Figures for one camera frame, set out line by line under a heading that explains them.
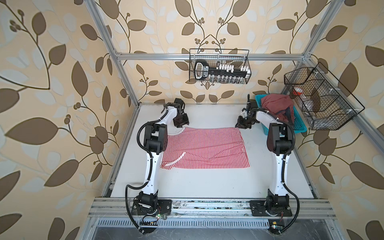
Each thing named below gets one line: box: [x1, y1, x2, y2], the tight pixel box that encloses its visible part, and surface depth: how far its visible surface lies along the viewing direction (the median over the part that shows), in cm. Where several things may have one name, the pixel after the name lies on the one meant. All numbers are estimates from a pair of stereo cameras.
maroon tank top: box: [260, 93, 295, 124], surface depth 109 cm
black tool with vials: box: [194, 60, 251, 83], surface depth 85 cm
